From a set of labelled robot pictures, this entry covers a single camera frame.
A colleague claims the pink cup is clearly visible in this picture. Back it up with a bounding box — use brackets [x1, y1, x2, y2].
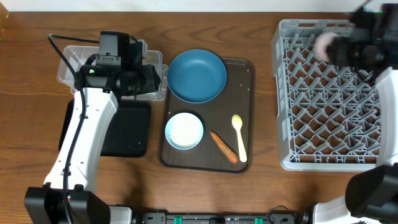
[313, 32, 338, 62]

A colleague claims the dark blue plate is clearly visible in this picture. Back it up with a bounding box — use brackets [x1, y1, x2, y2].
[167, 49, 228, 104]

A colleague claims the light blue rice bowl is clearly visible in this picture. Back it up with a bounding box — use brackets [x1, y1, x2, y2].
[164, 113, 204, 150]

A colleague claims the cream plastic spoon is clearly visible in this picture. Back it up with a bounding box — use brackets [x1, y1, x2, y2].
[231, 114, 248, 162]

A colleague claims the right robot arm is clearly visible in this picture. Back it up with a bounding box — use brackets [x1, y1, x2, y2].
[309, 2, 397, 223]

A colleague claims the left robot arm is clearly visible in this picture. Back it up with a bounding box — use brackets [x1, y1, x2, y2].
[24, 34, 161, 223]

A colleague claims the grey dishwasher rack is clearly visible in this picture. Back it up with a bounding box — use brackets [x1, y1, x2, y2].
[271, 19, 381, 172]

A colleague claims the black tray bin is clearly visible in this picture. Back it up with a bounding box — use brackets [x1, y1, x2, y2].
[58, 98, 152, 158]

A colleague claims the clear plastic bin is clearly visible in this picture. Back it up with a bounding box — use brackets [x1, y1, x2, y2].
[57, 45, 169, 101]

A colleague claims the dark brown serving tray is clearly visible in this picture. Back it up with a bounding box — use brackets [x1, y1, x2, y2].
[158, 58, 255, 174]

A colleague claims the orange carrot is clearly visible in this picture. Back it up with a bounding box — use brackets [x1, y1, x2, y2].
[210, 131, 238, 164]

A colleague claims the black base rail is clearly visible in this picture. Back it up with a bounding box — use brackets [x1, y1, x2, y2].
[132, 211, 312, 224]

